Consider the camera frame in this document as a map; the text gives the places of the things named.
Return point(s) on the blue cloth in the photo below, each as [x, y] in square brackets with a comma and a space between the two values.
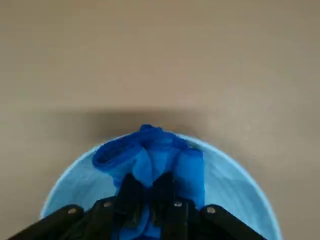
[185, 170]

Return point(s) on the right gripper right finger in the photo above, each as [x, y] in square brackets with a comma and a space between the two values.
[185, 220]

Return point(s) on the light blue plastic plate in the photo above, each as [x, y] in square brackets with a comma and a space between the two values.
[237, 190]

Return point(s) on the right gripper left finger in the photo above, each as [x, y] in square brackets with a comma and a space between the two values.
[100, 220]

